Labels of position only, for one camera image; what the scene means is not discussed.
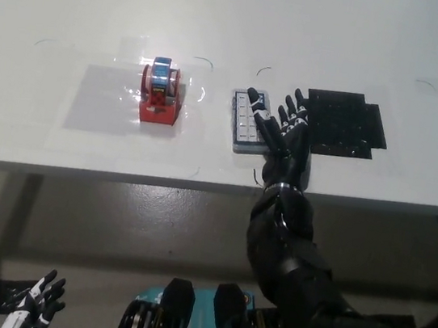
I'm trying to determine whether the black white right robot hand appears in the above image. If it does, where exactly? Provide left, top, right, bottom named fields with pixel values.
left=234, top=80, right=322, bottom=196

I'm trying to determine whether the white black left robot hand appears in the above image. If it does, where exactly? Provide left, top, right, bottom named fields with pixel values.
left=0, top=263, right=71, bottom=328

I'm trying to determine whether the clear plastic screw box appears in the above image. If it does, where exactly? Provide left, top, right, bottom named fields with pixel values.
left=222, top=85, right=281, bottom=159

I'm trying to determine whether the black tape patch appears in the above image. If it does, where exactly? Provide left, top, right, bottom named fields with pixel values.
left=297, top=86, right=395, bottom=164

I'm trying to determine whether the red tape dispenser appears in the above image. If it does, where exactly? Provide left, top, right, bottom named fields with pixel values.
left=133, top=53, right=189, bottom=129

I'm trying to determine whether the black robot torso teal top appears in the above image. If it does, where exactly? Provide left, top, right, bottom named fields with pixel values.
left=112, top=267, right=296, bottom=328

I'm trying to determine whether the clear adhesive film patch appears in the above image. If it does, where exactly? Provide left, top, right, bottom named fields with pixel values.
left=106, top=33, right=216, bottom=132

